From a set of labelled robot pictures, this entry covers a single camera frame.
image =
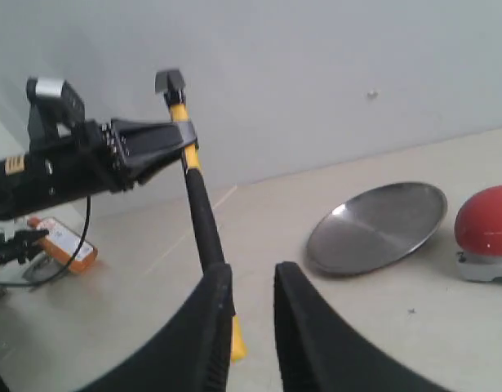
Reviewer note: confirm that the black and yellow claw hammer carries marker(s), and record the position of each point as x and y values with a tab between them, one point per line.
170	84

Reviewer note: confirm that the round stainless steel plate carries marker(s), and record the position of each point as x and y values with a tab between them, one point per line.
375	229

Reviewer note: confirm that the orange and white box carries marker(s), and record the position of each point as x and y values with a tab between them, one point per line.
61	243

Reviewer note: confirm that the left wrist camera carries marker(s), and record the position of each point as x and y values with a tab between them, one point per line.
52	102

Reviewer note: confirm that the black clamp stand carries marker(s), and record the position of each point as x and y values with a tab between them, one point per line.
23	246

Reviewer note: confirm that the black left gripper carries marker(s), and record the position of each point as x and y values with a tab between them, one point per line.
85	163

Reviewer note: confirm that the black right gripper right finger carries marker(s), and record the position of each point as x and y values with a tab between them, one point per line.
318	351

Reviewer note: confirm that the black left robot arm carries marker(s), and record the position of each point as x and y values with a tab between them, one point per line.
23	183

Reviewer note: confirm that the red dome push button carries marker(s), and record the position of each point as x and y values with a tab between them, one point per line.
478	233

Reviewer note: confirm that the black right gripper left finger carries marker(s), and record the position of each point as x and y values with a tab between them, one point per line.
191	352

